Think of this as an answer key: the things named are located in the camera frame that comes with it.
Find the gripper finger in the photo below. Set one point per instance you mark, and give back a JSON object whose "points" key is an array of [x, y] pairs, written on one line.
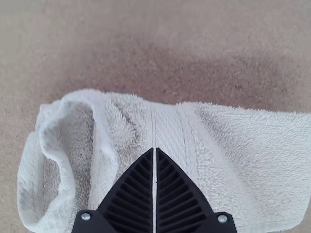
{"points": [[131, 201], [179, 201]]}

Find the pale towel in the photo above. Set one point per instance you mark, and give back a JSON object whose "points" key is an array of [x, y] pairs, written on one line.
{"points": [[243, 157]]}

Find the cork mat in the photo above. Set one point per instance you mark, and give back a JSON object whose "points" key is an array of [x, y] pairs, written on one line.
{"points": [[155, 36]]}

